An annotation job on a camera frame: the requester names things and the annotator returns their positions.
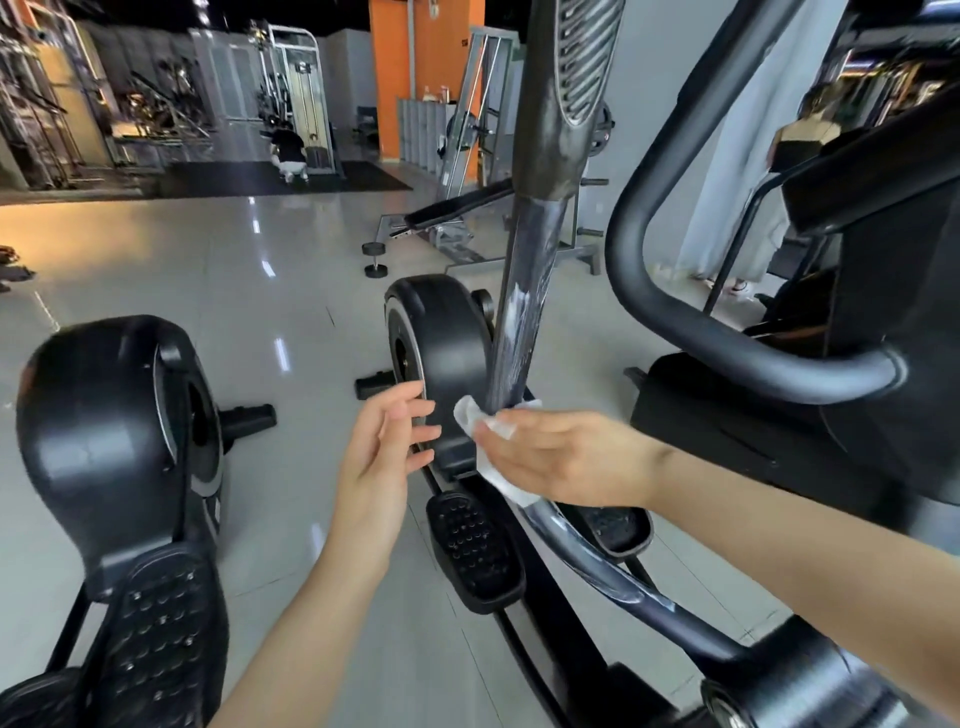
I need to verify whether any person's left hand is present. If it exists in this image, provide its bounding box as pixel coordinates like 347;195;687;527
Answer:
327;379;444;566

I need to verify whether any weight bench rack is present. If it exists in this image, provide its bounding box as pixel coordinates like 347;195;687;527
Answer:
360;22;614;279

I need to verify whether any person's right forearm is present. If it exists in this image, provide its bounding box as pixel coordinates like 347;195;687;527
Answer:
652;447;960;722

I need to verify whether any person's right hand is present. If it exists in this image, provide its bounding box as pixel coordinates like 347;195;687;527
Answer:
472;408;671;512

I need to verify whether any white gym machine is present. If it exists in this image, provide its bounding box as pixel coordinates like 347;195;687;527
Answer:
247;21;341;179

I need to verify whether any person's left forearm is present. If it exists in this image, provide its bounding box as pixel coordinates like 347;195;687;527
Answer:
210;532;399;728

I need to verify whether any white wet wipe sheet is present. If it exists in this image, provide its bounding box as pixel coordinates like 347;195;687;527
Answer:
453;394;545;509

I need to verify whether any black elliptical machine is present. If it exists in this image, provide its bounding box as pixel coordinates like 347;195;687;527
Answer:
0;315;279;728
355;0;960;728

